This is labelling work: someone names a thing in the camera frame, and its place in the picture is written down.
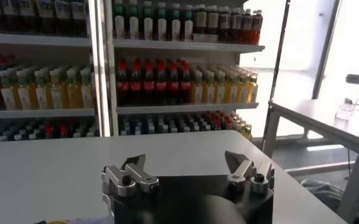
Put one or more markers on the tea bottle green neck label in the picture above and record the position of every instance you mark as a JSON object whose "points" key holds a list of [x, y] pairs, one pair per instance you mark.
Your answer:
{"points": [[161, 28], [147, 27], [187, 29], [175, 29], [119, 25], [133, 26]]}

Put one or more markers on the grey crumpled cloth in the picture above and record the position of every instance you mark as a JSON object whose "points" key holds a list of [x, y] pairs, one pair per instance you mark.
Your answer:
{"points": [[319, 191]]}

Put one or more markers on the dark bottle blue white label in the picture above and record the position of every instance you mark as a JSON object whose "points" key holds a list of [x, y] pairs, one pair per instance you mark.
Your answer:
{"points": [[78, 15], [45, 15], [9, 15], [27, 15], [225, 23], [62, 15], [236, 24]]}

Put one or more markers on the clear plastic bottle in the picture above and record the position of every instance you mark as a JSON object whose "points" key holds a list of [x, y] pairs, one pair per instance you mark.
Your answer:
{"points": [[345, 110]]}

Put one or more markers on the red drink bottle white label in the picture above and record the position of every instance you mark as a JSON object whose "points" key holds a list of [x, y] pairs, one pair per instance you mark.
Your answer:
{"points": [[247, 25], [257, 26]]}

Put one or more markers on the grey metal shelving unit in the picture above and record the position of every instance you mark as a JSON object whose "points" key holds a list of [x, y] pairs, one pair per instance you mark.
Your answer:
{"points": [[182, 108], [30, 113]]}

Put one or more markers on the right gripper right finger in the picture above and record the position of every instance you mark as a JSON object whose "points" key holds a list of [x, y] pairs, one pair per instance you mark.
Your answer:
{"points": [[246, 172]]}

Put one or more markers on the grey metal frame table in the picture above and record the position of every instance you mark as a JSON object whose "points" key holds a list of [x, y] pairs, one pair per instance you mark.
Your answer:
{"points": [[319, 118]]}

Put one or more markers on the dark metal frame pole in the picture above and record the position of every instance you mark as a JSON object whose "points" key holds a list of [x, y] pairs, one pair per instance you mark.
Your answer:
{"points": [[279, 50]]}

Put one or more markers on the dark bottle beige label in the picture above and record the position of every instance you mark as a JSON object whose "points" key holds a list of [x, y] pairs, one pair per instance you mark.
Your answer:
{"points": [[200, 21], [212, 22]]}

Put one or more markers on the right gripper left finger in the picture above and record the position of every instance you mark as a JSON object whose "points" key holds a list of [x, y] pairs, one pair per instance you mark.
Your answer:
{"points": [[121, 179]]}

